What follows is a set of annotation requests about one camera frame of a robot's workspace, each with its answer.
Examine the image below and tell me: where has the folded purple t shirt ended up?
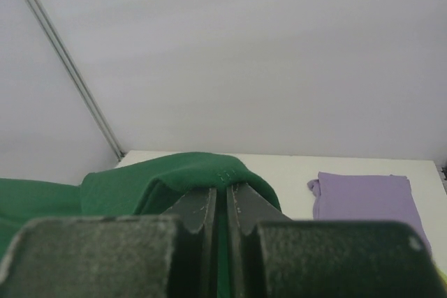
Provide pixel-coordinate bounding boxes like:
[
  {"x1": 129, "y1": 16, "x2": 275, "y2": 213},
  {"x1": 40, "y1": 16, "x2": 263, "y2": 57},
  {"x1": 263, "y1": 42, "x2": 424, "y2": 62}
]
[{"x1": 307, "y1": 172, "x2": 433, "y2": 265}]

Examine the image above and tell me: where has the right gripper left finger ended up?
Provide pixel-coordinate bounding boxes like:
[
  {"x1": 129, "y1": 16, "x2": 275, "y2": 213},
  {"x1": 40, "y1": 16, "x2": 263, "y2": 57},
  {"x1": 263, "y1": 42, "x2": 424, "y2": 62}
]
[{"x1": 164, "y1": 188, "x2": 218, "y2": 297}]

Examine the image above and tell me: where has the lime green plastic basket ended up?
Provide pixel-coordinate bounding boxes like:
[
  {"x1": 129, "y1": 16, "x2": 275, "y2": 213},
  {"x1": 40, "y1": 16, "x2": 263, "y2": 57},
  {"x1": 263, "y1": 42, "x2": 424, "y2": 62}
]
[{"x1": 437, "y1": 268, "x2": 447, "y2": 290}]

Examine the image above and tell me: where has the green polo shirt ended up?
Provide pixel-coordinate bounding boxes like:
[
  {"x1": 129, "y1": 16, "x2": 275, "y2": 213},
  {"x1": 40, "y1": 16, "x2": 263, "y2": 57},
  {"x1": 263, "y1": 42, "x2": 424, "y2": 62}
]
[{"x1": 0, "y1": 151, "x2": 283, "y2": 264}]

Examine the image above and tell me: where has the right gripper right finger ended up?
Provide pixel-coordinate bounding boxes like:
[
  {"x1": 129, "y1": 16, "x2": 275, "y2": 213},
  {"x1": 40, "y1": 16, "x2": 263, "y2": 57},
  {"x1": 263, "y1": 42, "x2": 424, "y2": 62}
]
[{"x1": 226, "y1": 184, "x2": 292, "y2": 297}]

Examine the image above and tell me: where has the left aluminium frame post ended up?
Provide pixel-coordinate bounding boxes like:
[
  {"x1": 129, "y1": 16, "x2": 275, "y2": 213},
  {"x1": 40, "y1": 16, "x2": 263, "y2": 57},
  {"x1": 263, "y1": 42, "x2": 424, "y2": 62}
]
[{"x1": 24, "y1": 0, "x2": 126, "y2": 161}]

